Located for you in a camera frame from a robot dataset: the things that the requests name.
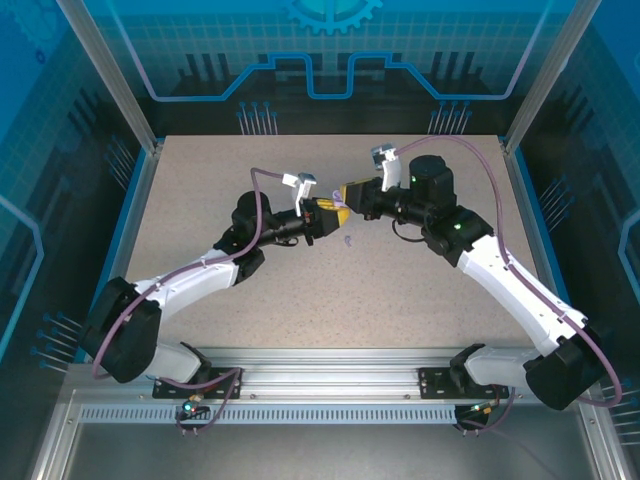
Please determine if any aluminium frame post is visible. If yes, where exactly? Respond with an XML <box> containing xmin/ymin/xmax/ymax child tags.
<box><xmin>55</xmin><ymin>0</ymin><xmax>164</xmax><ymax>154</ymax></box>
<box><xmin>502</xmin><ymin>0</ymin><xmax>604</xmax><ymax>154</ymax></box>

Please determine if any right gripper black cable loop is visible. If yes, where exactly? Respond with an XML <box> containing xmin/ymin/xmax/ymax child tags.
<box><xmin>391</xmin><ymin>218</ymin><xmax>427</xmax><ymax>243</ymax></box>

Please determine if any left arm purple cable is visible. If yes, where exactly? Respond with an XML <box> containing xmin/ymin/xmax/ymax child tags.
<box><xmin>91</xmin><ymin>167</ymin><xmax>287</xmax><ymax>436</ymax></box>

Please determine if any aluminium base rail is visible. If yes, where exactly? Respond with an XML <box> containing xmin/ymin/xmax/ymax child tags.
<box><xmin>64</xmin><ymin>346</ymin><xmax>601</xmax><ymax>402</ymax></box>

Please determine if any aluminium table side rail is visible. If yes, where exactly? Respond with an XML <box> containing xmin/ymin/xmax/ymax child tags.
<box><xmin>92</xmin><ymin>142</ymin><xmax>164</xmax><ymax>364</ymax></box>

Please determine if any left green LED connector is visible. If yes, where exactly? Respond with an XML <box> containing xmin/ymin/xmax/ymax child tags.
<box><xmin>180</xmin><ymin>394</ymin><xmax>209</xmax><ymax>419</ymax></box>

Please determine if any left aluminium frame post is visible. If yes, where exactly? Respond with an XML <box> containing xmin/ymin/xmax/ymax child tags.
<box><xmin>55</xmin><ymin>0</ymin><xmax>164</xmax><ymax>154</ymax></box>

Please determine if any right green LED connector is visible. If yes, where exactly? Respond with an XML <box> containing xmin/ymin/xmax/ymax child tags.
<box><xmin>467</xmin><ymin>399</ymin><xmax>504</xmax><ymax>419</ymax></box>

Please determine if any grey metal tray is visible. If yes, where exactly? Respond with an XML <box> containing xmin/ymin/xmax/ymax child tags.
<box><xmin>27</xmin><ymin>389</ymin><xmax>626</xmax><ymax>480</ymax></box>

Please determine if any right aluminium frame post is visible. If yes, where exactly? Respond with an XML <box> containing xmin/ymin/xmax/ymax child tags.
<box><xmin>502</xmin><ymin>0</ymin><xmax>604</xmax><ymax>154</ymax></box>

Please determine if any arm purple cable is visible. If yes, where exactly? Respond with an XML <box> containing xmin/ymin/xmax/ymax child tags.
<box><xmin>396</xmin><ymin>134</ymin><xmax>624</xmax><ymax>436</ymax></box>
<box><xmin>91</xmin><ymin>167</ymin><xmax>287</xmax><ymax>436</ymax></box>

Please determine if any slotted metal cable duct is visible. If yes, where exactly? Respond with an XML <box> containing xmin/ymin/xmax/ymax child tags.
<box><xmin>79</xmin><ymin>405</ymin><xmax>459</xmax><ymax>425</ymax></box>

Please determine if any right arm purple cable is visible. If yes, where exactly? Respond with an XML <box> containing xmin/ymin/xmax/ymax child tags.
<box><xmin>396</xmin><ymin>134</ymin><xmax>624</xmax><ymax>436</ymax></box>

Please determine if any green led connector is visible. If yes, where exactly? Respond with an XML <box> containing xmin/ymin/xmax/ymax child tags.
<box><xmin>467</xmin><ymin>399</ymin><xmax>504</xmax><ymax>419</ymax></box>
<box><xmin>180</xmin><ymin>394</ymin><xmax>209</xmax><ymax>419</ymax></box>

